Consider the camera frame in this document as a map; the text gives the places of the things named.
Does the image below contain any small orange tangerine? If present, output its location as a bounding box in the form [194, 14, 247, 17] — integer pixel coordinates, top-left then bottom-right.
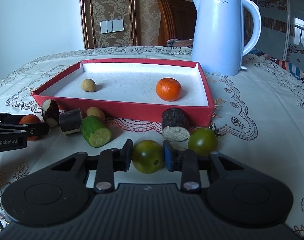
[19, 114, 41, 141]

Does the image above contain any green cucumber piece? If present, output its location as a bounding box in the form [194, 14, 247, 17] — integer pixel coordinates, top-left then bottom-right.
[80, 115, 112, 148]

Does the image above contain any dark round water chestnut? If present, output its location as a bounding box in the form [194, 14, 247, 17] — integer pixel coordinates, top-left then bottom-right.
[41, 99, 60, 128]

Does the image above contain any tan longan fruit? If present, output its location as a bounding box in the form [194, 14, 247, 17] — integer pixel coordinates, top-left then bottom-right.
[86, 107, 106, 122]
[81, 79, 96, 92]

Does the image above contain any large orange tangerine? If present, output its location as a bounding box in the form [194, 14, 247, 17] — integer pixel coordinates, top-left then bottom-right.
[155, 77, 182, 101]

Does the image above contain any red shallow cardboard box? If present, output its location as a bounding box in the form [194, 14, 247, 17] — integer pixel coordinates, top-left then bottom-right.
[31, 58, 214, 126]

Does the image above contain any folded pillow on bed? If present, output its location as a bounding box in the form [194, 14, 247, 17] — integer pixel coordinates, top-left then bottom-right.
[167, 38, 193, 48]

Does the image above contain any white electric kettle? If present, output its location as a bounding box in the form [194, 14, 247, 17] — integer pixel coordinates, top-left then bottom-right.
[192, 0, 262, 76]

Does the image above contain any colourful patterned bedding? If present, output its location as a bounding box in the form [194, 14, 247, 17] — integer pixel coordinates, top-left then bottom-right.
[249, 49, 304, 84]

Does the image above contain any glass sliding wardrobe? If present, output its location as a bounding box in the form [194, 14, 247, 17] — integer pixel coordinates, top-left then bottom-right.
[255, 0, 304, 72]

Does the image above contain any white wall switch panel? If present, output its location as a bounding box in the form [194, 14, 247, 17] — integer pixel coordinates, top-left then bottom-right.
[100, 20, 124, 34]

